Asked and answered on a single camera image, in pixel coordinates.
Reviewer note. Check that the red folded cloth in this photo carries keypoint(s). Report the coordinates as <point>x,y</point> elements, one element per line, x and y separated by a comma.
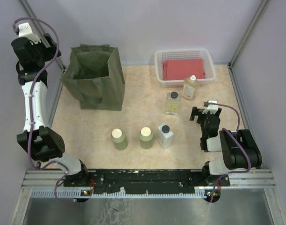
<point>182,69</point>

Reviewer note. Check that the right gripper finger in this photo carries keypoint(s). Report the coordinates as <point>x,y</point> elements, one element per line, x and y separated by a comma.
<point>196,112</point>
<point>217,114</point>

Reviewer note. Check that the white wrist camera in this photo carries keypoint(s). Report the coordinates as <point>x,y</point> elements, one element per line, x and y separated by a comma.
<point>25,31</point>
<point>210,106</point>

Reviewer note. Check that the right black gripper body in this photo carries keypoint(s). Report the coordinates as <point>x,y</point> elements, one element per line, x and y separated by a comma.
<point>201,120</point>

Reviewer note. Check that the right green bottle beige cap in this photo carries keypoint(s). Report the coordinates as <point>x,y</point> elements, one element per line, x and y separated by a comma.
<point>146,138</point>

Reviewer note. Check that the clear square bottle black cap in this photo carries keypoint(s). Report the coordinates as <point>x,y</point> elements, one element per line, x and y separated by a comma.
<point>173,102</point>

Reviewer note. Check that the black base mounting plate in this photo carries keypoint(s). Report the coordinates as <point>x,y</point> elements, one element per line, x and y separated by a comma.
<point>137,181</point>

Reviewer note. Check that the white square bottle black cap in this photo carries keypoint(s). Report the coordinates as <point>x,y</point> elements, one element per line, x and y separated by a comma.
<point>165,136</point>

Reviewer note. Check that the white plastic basket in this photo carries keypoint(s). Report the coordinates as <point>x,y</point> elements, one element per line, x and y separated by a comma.
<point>185,54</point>

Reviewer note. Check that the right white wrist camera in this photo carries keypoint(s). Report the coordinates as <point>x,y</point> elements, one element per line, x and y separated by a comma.
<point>210,106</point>

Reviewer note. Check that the green bottle beige cap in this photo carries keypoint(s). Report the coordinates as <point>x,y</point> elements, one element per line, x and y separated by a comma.
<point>119,139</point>
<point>146,138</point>

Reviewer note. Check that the green canvas bag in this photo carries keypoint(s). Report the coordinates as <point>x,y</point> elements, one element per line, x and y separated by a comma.
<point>95,77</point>

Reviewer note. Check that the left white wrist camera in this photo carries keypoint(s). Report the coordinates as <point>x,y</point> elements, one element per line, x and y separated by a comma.
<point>25,31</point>

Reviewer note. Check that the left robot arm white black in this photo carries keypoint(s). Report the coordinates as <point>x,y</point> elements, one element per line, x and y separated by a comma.
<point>39,141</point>

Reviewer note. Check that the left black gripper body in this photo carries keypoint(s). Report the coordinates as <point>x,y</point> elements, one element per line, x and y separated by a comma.
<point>43,53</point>

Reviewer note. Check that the left green bottle beige cap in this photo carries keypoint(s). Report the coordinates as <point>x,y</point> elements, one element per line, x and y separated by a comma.
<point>119,139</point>

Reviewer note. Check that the amber bottle white cap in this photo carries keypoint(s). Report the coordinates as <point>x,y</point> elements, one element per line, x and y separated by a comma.
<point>190,87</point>

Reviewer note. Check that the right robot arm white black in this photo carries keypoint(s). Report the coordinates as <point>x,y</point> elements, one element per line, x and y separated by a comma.
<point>240,152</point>

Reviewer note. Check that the aluminium front rail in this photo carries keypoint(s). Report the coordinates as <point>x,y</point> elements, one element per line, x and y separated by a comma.
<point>49,184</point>

